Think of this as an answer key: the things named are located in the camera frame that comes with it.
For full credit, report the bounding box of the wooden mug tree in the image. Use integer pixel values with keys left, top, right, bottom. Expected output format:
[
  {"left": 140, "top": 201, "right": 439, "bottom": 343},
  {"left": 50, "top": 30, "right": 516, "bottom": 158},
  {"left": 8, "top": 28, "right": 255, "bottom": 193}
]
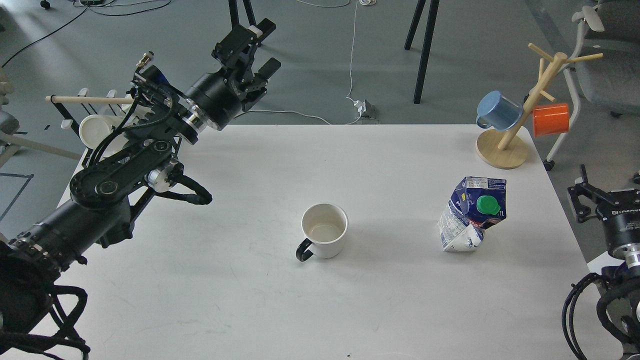
[{"left": 475, "top": 42, "right": 604, "bottom": 170}]

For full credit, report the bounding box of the white mug on rack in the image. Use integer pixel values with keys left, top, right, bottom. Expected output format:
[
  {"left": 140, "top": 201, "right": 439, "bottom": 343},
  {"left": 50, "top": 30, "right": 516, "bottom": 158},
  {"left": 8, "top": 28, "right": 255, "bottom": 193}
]
[{"left": 78, "top": 114, "right": 124, "bottom": 150}]

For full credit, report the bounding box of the black wire mug rack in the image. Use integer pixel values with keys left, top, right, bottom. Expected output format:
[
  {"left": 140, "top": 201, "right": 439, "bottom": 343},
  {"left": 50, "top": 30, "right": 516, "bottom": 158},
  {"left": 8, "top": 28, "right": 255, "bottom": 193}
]
[{"left": 45, "top": 88, "right": 186, "bottom": 173}]

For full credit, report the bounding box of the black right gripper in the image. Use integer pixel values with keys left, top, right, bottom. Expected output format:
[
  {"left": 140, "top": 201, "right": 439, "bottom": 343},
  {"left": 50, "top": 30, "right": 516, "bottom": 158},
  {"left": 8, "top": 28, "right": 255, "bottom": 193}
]
[{"left": 567, "top": 164, "right": 640, "bottom": 260}]

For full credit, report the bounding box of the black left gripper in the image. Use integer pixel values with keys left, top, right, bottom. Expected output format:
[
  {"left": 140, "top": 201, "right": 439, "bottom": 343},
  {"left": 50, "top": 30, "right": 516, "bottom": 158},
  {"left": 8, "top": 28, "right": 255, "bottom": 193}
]
[{"left": 185, "top": 18, "right": 282, "bottom": 132}]

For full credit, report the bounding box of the white floor cable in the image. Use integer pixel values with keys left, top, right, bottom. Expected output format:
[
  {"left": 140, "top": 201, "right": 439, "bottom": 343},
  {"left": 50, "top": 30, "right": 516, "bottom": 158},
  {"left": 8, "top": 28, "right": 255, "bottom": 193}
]
[{"left": 230, "top": 0, "right": 379, "bottom": 126}]

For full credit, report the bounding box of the black floor cable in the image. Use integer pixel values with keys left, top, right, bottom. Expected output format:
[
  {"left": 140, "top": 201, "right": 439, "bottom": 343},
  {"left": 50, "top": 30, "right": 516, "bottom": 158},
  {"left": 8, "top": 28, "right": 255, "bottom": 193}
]
[{"left": 0, "top": 0, "right": 172, "bottom": 68}]

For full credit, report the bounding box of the black table leg pair left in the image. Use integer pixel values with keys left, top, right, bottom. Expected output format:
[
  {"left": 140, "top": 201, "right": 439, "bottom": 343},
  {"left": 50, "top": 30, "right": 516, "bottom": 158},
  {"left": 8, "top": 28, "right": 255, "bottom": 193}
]
[{"left": 228, "top": 0, "right": 263, "bottom": 31}]

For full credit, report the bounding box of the white mug with black handle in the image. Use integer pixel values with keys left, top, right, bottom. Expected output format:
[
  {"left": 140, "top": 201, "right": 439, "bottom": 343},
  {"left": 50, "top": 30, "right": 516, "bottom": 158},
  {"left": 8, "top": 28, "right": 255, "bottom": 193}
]
[{"left": 295, "top": 203, "right": 349, "bottom": 262}]

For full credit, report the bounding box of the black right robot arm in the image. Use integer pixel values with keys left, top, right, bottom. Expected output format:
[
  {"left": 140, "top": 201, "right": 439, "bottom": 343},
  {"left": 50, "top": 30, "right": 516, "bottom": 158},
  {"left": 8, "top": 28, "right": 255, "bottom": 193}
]
[{"left": 561, "top": 164, "right": 640, "bottom": 360}]

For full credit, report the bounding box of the blue mug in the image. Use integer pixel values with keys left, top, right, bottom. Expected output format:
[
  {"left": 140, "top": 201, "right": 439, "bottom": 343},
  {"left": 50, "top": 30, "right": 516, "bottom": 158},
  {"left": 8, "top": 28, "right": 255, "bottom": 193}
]
[{"left": 475, "top": 90, "right": 524, "bottom": 132}]

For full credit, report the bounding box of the white power plug box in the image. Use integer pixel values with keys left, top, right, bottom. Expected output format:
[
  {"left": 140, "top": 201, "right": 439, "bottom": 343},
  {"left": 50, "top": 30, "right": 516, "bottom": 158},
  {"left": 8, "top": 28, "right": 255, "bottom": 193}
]
[{"left": 353, "top": 100, "right": 378, "bottom": 121}]

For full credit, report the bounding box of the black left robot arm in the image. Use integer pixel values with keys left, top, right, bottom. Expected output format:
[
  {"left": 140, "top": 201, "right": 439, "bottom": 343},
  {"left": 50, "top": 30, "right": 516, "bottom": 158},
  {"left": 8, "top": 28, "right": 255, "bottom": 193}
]
[{"left": 0, "top": 18, "right": 281, "bottom": 359}]

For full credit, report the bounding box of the grey office chair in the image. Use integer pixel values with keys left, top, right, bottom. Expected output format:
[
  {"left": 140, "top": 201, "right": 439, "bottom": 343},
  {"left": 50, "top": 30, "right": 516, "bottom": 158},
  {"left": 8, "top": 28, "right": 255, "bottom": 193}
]
[{"left": 542, "top": 0, "right": 640, "bottom": 173}]

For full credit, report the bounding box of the black table leg pair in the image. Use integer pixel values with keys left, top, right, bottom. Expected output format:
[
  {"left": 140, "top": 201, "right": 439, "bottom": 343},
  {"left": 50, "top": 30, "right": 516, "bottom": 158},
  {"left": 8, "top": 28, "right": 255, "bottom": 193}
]
[
  {"left": 228, "top": 0, "right": 263, "bottom": 31},
  {"left": 403, "top": 0, "right": 441, "bottom": 105}
]

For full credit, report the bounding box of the black table leg pair right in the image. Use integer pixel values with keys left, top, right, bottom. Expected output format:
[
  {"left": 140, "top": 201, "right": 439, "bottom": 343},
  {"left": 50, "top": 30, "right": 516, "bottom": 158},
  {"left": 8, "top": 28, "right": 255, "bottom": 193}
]
[{"left": 403, "top": 0, "right": 441, "bottom": 105}]

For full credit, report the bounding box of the orange mug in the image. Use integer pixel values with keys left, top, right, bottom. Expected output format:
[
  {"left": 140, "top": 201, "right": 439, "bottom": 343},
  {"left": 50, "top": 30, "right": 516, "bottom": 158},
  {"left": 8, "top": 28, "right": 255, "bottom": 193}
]
[{"left": 531, "top": 103, "right": 570, "bottom": 138}]

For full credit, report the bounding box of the blue white milk carton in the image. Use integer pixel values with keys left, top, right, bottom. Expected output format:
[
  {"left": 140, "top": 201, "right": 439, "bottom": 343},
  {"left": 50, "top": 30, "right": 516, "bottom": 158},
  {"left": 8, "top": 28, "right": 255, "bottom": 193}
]
[{"left": 438, "top": 176, "right": 507, "bottom": 252}]

